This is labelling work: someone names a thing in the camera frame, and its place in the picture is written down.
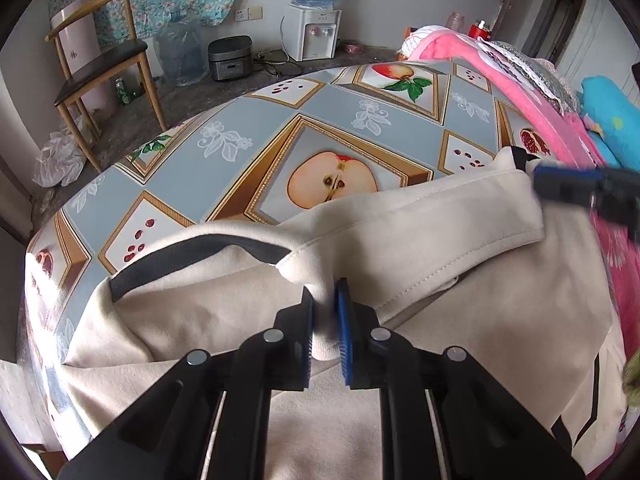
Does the grey door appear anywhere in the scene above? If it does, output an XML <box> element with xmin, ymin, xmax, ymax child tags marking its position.
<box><xmin>520</xmin><ymin>0</ymin><xmax>592</xmax><ymax>67</ymax></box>

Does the silver quilted cloth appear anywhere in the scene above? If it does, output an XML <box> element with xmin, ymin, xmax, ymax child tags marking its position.
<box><xmin>510</xmin><ymin>50</ymin><xmax>583</xmax><ymax>117</ymax></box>

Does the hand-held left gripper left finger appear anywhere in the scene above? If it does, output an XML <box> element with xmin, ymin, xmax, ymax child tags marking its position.
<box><xmin>57</xmin><ymin>284</ymin><xmax>317</xmax><ymax>480</ymax></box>

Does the fruit print tablecloth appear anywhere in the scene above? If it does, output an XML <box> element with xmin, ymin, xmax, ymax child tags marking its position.
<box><xmin>22</xmin><ymin>57</ymin><xmax>557</xmax><ymax>441</ymax></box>

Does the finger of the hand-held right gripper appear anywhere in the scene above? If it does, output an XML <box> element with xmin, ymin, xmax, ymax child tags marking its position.
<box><xmin>532</xmin><ymin>164</ymin><xmax>640</xmax><ymax>241</ymax></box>

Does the empty clear water jug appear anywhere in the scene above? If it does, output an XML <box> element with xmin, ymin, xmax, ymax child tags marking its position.
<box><xmin>156</xmin><ymin>10</ymin><xmax>210</xmax><ymax>87</ymax></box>

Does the white plastic bag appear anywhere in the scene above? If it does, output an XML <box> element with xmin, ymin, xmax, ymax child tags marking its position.
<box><xmin>32</xmin><ymin>127</ymin><xmax>101</xmax><ymax>189</ymax></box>

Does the cream zip jacket black trim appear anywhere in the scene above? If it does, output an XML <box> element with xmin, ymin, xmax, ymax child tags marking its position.
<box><xmin>60</xmin><ymin>146</ymin><xmax>632</xmax><ymax>480</ymax></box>

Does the white lace cloth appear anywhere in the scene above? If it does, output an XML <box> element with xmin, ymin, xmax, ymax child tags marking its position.
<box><xmin>479</xmin><ymin>40</ymin><xmax>567</xmax><ymax>112</ymax></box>

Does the cyan pillow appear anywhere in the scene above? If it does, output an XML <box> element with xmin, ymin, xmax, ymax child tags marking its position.
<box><xmin>580</xmin><ymin>76</ymin><xmax>640</xmax><ymax>169</ymax></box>

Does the green white fuzzy cloth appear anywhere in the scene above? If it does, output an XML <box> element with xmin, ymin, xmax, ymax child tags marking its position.
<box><xmin>620</xmin><ymin>354</ymin><xmax>640</xmax><ymax>397</ymax></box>

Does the white water dispenser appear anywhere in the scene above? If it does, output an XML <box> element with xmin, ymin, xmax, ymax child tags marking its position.
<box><xmin>286</xmin><ymin>4</ymin><xmax>344</xmax><ymax>63</ymax></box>

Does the pink floral blanket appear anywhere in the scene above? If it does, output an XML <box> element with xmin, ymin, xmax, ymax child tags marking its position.
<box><xmin>407</xmin><ymin>29</ymin><xmax>640</xmax><ymax>361</ymax></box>

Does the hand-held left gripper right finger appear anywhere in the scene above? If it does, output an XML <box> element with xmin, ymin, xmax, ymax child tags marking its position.
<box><xmin>334</xmin><ymin>276</ymin><xmax>587</xmax><ymax>480</ymax></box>

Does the black rice cooker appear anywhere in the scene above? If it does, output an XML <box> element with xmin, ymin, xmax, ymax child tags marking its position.
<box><xmin>207</xmin><ymin>35</ymin><xmax>254</xmax><ymax>82</ymax></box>

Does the pale pink tall box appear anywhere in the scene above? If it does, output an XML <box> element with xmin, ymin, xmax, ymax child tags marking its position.
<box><xmin>50</xmin><ymin>2</ymin><xmax>99</xmax><ymax>111</ymax></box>

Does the wooden chair dark seat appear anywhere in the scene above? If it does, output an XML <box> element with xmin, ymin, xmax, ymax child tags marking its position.
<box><xmin>45</xmin><ymin>0</ymin><xmax>169</xmax><ymax>174</ymax></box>

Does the black power cable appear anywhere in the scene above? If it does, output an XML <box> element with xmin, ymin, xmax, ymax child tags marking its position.
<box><xmin>251</xmin><ymin>49</ymin><xmax>302</xmax><ymax>79</ymax></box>

